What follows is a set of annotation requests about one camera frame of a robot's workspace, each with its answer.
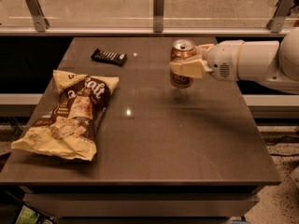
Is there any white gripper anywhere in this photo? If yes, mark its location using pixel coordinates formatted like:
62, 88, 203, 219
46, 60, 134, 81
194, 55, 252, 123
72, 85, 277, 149
170, 40, 244, 81

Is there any orange soda can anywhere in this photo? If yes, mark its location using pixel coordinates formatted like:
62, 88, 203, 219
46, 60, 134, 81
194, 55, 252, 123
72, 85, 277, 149
170, 39, 196, 89

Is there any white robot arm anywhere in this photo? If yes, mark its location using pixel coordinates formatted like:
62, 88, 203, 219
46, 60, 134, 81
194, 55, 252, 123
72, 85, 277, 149
169, 28, 299, 94

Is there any brown chip bag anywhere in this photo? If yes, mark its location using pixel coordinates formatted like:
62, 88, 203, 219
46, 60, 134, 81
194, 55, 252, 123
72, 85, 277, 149
11, 70, 119, 161

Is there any black candy bar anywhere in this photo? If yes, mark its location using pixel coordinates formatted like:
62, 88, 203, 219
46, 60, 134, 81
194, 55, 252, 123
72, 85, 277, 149
91, 49, 127, 66

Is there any grey table drawer front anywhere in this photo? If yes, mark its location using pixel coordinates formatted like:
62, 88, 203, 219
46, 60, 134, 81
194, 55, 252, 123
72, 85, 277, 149
24, 193, 259, 217

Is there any green package under table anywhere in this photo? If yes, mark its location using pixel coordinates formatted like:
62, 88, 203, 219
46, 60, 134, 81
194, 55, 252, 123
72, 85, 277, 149
11, 203, 56, 224

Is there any middle metal railing bracket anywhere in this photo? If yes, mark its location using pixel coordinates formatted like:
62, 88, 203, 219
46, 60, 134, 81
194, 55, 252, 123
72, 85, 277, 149
153, 0, 164, 33

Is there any metal railing bracket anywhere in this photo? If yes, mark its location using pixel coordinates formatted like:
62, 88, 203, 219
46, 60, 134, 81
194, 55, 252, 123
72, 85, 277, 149
25, 0, 50, 32
153, 0, 164, 33
266, 0, 293, 33

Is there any right metal railing bracket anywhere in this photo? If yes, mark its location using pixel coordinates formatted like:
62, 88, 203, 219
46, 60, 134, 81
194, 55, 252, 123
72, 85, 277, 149
266, 0, 293, 33

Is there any black floor cable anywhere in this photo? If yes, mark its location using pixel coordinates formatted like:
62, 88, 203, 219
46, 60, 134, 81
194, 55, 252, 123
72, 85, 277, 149
266, 134, 299, 158

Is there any left metal railing bracket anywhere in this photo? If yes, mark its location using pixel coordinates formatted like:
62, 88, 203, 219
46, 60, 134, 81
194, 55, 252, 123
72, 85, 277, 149
25, 0, 50, 32

